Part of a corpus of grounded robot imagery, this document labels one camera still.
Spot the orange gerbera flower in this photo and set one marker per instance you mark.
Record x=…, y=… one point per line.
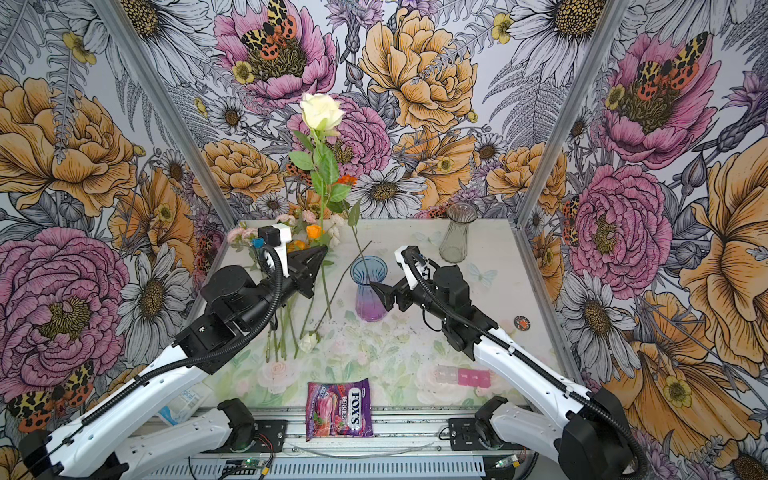
x=337, y=211

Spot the pink white pill organizer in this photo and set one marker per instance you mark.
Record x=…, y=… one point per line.
x=462, y=376

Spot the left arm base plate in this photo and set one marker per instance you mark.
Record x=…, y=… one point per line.
x=264, y=436

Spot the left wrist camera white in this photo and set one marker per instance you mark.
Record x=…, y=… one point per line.
x=275, y=240

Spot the pink carnation stem on table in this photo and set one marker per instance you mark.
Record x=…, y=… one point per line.
x=241, y=237

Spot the white blue packet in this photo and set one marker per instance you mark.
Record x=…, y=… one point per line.
x=182, y=408

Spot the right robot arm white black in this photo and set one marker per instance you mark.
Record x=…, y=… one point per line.
x=585, y=432

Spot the aluminium rail front frame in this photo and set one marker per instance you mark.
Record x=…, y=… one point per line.
x=409, y=444

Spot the clear grey glass vase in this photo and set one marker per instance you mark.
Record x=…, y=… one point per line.
x=454, y=246

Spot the pink carnation flower stem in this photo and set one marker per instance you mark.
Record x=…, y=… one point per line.
x=297, y=218

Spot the blue purple glass vase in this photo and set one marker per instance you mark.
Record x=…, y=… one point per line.
x=364, y=271

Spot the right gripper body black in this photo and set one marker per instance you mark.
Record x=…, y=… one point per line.
x=400, y=291

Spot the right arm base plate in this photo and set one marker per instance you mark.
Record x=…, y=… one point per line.
x=469, y=434

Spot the yellow orange poppy stem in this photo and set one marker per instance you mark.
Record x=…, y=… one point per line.
x=297, y=245

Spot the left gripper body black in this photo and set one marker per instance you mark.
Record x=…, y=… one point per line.
x=294, y=271

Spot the small round orange token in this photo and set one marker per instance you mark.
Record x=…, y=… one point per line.
x=522, y=323

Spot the yellow orange rose flower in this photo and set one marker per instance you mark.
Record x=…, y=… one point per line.
x=314, y=232

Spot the purple Fox's candy bag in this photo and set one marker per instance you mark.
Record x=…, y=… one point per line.
x=338, y=410

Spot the white rose flower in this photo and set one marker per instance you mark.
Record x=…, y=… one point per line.
x=322, y=115

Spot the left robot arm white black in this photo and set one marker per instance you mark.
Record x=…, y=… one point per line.
x=100, y=444

